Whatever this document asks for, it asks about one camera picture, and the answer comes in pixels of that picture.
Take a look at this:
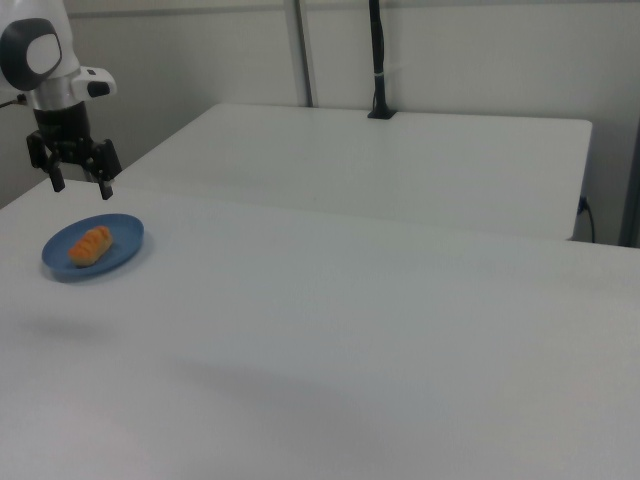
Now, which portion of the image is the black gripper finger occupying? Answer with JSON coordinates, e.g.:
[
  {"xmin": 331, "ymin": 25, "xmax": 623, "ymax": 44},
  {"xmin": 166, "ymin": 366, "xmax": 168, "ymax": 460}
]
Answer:
[
  {"xmin": 83, "ymin": 139, "xmax": 123, "ymax": 202},
  {"xmin": 26, "ymin": 130, "xmax": 68, "ymax": 195}
]

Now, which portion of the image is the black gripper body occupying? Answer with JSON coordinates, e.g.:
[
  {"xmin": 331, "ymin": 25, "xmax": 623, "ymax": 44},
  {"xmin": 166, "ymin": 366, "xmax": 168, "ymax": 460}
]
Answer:
[{"xmin": 32, "ymin": 102, "xmax": 97, "ymax": 165}]

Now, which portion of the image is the orange bread roll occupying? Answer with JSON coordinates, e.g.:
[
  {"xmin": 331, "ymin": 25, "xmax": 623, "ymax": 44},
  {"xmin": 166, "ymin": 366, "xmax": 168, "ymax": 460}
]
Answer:
[{"xmin": 68, "ymin": 225, "xmax": 115, "ymax": 268}]

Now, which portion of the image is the blue round plate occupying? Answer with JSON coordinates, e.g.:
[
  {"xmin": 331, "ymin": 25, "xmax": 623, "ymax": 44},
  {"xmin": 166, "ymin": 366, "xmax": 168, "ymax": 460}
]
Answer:
[{"xmin": 41, "ymin": 213, "xmax": 146, "ymax": 284}]

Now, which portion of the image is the white side table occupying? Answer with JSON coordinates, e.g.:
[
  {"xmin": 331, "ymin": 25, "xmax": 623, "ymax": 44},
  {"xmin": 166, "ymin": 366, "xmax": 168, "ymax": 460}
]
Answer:
[{"xmin": 118, "ymin": 102, "xmax": 594, "ymax": 243}]

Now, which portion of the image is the grey metal wall strip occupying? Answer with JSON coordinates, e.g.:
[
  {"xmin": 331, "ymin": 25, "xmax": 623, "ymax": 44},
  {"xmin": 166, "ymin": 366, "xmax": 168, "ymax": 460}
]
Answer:
[{"xmin": 283, "ymin": 0, "xmax": 320, "ymax": 108}]

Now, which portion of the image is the black camera pole with base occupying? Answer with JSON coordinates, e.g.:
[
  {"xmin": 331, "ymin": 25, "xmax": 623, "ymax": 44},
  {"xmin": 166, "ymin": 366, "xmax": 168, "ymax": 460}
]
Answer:
[{"xmin": 366, "ymin": 0, "xmax": 398, "ymax": 121}]

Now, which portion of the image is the black power cable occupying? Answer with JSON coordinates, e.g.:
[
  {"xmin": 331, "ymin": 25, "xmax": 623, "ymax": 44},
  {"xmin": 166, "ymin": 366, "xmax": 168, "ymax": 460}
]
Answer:
[{"xmin": 578, "ymin": 196, "xmax": 598, "ymax": 244}]

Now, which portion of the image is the grey vertical post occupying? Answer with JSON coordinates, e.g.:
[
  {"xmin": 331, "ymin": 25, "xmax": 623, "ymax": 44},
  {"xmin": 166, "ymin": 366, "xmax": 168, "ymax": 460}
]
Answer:
[{"xmin": 618, "ymin": 0, "xmax": 640, "ymax": 249}]

